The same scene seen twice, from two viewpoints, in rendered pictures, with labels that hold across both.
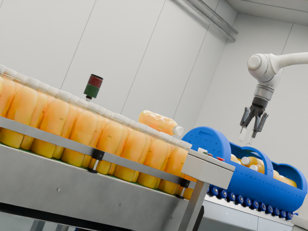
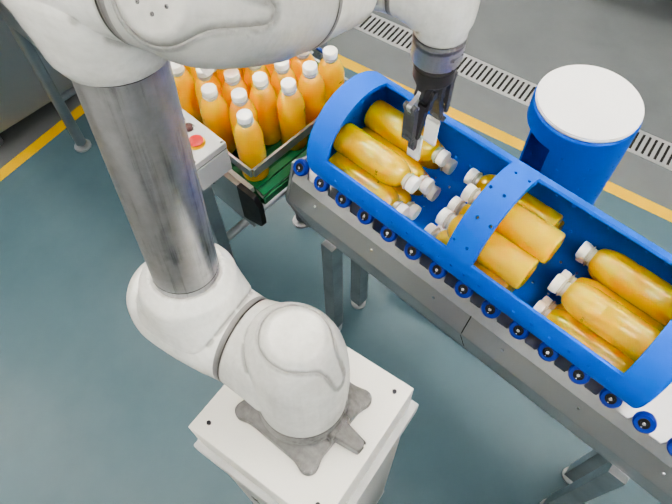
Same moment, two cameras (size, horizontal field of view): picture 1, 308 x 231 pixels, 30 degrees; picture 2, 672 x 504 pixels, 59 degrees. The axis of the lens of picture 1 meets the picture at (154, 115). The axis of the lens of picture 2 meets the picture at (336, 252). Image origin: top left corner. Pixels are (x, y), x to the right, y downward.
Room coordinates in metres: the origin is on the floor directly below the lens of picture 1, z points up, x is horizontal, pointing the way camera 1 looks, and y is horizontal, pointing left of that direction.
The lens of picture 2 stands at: (2.66, -1.28, 2.18)
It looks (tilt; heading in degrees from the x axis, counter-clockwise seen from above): 59 degrees down; 90
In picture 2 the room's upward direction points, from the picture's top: 2 degrees counter-clockwise
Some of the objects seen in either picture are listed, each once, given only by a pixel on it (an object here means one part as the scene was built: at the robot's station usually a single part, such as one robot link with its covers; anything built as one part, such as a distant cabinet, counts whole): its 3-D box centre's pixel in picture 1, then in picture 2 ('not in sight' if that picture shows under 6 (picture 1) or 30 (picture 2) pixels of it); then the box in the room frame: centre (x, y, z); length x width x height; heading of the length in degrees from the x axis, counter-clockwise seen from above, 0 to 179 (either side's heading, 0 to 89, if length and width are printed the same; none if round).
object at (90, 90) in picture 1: (91, 90); not in sight; (2.62, 0.31, 1.18); 0.06 x 0.06 x 0.05
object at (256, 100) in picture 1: (258, 107); (432, 79); (2.84, -0.47, 1.42); 0.08 x 0.07 x 0.09; 46
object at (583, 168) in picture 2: not in sight; (541, 201); (3.34, -0.15, 0.59); 0.28 x 0.28 x 0.88
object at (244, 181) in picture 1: (246, 174); (493, 224); (3.01, -0.56, 1.09); 0.88 x 0.28 x 0.28; 136
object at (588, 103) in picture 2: not in sight; (589, 102); (3.34, -0.15, 1.03); 0.28 x 0.28 x 0.01
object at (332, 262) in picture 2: not in sight; (333, 290); (2.65, -0.31, 0.31); 0.06 x 0.06 x 0.63; 46
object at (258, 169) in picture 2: not in sight; (307, 130); (2.59, -0.16, 0.96); 0.40 x 0.01 x 0.03; 46
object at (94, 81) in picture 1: (95, 82); not in sight; (2.62, 0.31, 1.23); 0.06 x 0.06 x 0.04
